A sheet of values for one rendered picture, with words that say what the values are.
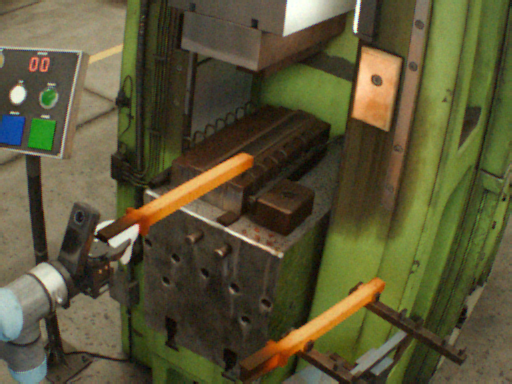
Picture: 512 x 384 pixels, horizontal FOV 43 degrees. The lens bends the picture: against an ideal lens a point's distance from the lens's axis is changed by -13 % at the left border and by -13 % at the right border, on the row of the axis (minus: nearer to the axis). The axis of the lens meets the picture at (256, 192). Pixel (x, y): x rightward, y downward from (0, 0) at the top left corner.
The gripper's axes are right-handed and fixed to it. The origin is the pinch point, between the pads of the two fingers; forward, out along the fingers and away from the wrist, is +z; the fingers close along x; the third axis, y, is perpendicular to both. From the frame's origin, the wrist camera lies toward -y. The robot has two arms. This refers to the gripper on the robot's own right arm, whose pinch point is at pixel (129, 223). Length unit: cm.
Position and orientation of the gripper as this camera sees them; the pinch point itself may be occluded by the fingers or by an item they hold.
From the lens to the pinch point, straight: 123.0
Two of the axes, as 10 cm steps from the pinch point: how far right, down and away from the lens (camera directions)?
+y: -1.2, 8.6, 5.0
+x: 8.4, 3.6, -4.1
